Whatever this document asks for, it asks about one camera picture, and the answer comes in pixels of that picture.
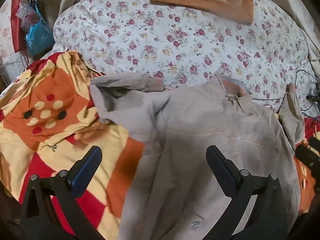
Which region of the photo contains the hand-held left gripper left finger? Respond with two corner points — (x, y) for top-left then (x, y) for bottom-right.
(19, 145), (105, 240)

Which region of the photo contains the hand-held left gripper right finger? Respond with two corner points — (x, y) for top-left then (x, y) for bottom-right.
(205, 145), (291, 240)

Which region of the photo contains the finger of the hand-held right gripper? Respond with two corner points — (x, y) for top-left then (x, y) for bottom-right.
(295, 136), (320, 173)

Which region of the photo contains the beige jacket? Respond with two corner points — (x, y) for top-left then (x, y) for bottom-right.
(89, 72), (306, 240)

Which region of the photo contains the orange red yellow printed blanket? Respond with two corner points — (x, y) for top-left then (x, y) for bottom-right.
(0, 51), (145, 240)

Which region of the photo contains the blue plastic bag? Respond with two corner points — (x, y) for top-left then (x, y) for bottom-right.
(25, 17), (55, 57)

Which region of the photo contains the white floral quilt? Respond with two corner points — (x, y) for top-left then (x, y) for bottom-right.
(53, 0), (316, 113)

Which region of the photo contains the clear plastic bag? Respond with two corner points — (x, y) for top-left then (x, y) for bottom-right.
(15, 0), (40, 30)

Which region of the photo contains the black cable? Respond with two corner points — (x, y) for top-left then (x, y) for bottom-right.
(252, 69), (320, 112)

